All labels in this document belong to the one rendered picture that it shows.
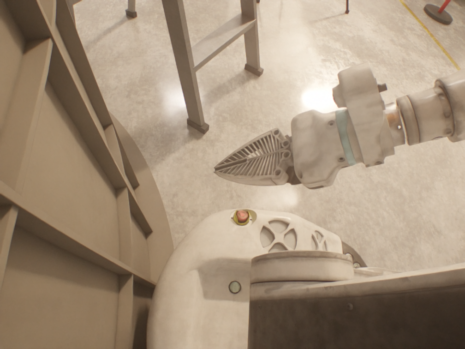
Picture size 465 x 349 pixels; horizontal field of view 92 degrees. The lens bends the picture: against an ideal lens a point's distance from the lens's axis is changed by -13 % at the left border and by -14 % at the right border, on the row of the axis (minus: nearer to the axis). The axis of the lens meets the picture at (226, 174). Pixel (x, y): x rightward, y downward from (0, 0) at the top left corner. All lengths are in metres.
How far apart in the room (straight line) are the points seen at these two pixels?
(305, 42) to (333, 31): 0.32
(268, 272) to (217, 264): 0.27
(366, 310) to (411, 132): 0.19
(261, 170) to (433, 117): 0.21
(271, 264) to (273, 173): 0.12
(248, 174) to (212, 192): 0.69
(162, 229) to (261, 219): 0.45
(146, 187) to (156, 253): 0.26
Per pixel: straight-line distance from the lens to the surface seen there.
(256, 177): 0.35
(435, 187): 1.57
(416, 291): 0.23
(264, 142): 0.39
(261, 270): 0.37
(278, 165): 0.35
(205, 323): 0.65
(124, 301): 0.57
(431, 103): 0.33
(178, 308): 0.60
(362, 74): 0.27
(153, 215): 0.99
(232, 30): 1.24
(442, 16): 3.32
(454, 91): 0.33
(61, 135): 0.38
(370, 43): 2.21
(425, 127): 0.32
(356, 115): 0.28
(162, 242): 0.96
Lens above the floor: 0.95
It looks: 62 degrees down
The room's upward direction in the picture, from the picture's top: 12 degrees clockwise
